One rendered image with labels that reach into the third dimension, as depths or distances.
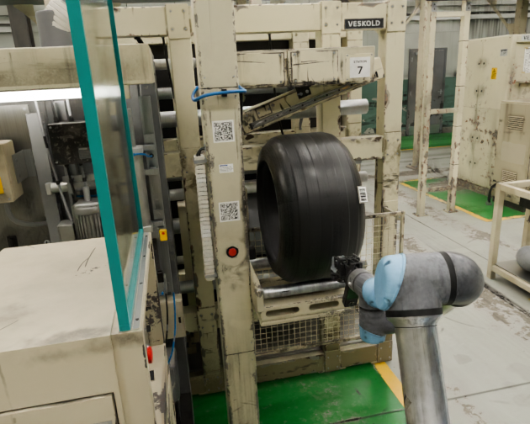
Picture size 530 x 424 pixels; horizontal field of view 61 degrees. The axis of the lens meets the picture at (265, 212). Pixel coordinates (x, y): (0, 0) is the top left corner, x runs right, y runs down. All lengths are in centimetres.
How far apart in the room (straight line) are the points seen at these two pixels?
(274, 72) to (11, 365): 139
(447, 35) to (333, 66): 1075
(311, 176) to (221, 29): 56
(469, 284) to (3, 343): 89
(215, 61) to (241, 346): 109
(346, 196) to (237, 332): 71
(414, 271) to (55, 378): 71
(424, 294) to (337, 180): 68
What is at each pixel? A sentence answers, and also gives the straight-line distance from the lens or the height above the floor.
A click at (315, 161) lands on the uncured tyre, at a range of 156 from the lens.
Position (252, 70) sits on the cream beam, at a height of 171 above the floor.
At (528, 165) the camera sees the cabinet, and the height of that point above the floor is 57.
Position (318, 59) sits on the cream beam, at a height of 174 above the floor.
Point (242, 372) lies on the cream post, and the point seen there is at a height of 53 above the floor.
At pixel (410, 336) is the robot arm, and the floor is 117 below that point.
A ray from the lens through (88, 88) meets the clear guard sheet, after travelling 74.
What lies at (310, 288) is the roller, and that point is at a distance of 174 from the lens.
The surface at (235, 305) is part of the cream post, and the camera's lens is 179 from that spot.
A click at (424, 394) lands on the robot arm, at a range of 100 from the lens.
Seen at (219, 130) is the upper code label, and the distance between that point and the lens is 158.
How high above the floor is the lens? 169
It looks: 17 degrees down
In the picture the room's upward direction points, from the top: 3 degrees counter-clockwise
